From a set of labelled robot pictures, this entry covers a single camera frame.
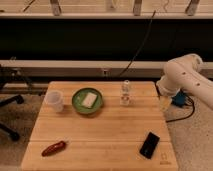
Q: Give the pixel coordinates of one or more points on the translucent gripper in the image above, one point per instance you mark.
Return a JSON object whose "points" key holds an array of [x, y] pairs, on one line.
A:
{"points": [[164, 103]]}

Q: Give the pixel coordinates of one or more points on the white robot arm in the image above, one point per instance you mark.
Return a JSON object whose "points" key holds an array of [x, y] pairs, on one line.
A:
{"points": [[184, 73]]}

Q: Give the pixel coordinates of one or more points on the clear plastic bottle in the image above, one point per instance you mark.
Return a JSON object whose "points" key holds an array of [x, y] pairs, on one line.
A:
{"points": [[125, 93]]}

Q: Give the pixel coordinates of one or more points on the blue box on floor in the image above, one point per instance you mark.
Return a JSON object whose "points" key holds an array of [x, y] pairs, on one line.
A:
{"points": [[179, 100]]}

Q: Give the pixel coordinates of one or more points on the black smartphone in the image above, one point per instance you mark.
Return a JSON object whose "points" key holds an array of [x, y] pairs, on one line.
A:
{"points": [[149, 145]]}

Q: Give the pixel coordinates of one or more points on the white rectangular block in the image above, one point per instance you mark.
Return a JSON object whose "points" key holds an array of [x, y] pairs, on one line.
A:
{"points": [[89, 100]]}

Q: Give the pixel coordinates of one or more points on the green round plate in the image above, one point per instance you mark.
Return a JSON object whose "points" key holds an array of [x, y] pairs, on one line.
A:
{"points": [[78, 98]]}

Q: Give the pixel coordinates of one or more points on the translucent plastic cup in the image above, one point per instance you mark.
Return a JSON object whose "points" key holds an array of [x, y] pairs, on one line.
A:
{"points": [[54, 99]]}

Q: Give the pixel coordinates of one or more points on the red chili pepper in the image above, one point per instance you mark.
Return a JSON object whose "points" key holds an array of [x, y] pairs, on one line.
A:
{"points": [[54, 148]]}

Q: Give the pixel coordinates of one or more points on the black office chair base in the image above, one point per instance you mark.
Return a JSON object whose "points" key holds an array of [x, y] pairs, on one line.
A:
{"points": [[18, 99]]}

